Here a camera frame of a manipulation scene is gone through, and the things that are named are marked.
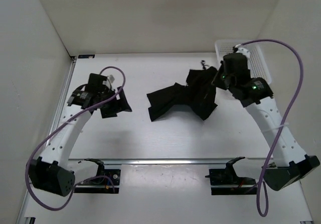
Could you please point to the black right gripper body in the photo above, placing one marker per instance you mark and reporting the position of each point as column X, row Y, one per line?
column 221, row 81

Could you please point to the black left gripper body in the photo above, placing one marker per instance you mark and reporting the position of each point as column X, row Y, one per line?
column 106, row 94

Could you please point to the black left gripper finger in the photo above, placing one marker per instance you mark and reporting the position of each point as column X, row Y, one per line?
column 122, row 104
column 109, row 112

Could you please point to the black shorts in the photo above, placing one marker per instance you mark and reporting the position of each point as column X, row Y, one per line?
column 199, row 94

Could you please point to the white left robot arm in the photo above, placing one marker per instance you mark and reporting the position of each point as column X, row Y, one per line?
column 50, row 171

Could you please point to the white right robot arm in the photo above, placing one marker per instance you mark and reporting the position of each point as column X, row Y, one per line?
column 290, row 161

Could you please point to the white perforated plastic basket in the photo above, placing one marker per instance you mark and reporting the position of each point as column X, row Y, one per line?
column 256, row 63

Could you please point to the small black corner label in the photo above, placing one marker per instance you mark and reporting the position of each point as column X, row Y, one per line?
column 86, row 56

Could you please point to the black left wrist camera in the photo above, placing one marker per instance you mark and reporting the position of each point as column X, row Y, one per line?
column 96, row 83

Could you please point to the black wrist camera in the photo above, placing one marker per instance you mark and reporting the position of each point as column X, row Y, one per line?
column 235, row 63
column 96, row 83

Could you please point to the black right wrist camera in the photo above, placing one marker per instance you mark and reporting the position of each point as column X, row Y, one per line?
column 235, row 63

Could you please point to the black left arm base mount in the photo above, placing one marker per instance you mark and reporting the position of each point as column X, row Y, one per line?
column 92, row 176

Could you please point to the aluminium table edge rail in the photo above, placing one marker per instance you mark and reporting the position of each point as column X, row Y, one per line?
column 166, row 161

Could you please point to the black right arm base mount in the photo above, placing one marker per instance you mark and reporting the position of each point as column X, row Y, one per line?
column 225, row 181

